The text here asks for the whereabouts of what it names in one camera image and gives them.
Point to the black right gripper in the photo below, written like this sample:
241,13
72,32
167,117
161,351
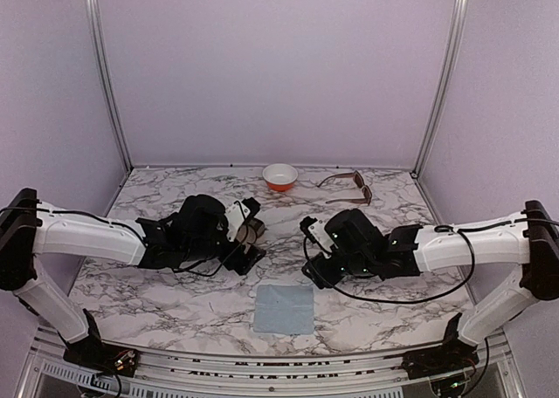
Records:
320,271

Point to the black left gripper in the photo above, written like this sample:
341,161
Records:
247,261

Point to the light blue cleaning cloth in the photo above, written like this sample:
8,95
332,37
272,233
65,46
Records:
284,309

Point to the black woven glasses case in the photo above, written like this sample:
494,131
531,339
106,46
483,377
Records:
247,234

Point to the brown striped glasses case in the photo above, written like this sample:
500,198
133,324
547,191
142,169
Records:
255,229

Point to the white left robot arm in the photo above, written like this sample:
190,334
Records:
202,230

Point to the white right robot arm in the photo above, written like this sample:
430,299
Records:
351,245

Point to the brown translucent sunglasses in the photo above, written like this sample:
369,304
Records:
358,183

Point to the white bowl orange outside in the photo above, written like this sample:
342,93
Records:
280,177

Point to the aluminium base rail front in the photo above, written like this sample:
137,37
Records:
161,373

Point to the aluminium frame post left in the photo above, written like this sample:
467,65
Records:
100,53

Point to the aluminium frame post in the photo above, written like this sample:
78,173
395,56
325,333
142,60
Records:
455,35
100,53

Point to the aluminium frame post right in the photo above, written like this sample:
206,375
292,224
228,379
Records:
455,35

